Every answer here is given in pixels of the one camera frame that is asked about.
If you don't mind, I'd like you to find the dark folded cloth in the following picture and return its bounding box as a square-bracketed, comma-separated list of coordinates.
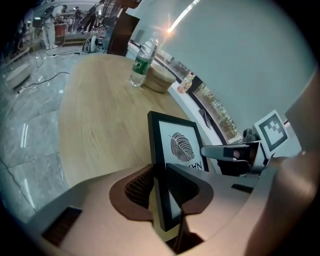
[198, 108, 213, 130]

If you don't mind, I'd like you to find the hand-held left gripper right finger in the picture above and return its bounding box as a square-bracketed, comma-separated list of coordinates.
[165, 162, 261, 254]

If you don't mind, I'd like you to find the fluorescent ceiling light tube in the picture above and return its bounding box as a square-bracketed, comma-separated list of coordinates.
[167, 0, 201, 34]

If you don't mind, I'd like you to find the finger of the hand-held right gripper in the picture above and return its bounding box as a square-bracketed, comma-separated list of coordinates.
[200, 143, 251, 159]
[216, 159, 251, 177]

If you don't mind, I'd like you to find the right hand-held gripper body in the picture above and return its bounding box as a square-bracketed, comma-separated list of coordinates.
[239, 109, 290, 178]

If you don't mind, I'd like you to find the light wooden table top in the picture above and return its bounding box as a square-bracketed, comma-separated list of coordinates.
[58, 54, 227, 189]

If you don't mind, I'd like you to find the black framed leaf picture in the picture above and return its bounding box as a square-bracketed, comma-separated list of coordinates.
[147, 110, 210, 232]

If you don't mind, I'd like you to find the black floor cable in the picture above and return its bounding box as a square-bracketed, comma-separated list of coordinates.
[23, 70, 71, 89]

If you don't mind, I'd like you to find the clear green label water bottle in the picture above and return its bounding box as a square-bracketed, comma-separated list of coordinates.
[128, 31, 160, 88]

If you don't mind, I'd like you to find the grey fisheye camera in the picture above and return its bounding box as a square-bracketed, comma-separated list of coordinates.
[241, 127, 259, 144]

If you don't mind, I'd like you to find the white upright vacuum cleaner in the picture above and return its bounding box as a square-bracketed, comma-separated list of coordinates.
[83, 34, 100, 54]

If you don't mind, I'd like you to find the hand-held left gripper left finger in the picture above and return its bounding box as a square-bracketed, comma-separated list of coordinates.
[26, 163, 179, 256]

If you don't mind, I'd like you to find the round wooden lidded box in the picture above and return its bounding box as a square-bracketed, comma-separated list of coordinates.
[141, 63, 177, 94]

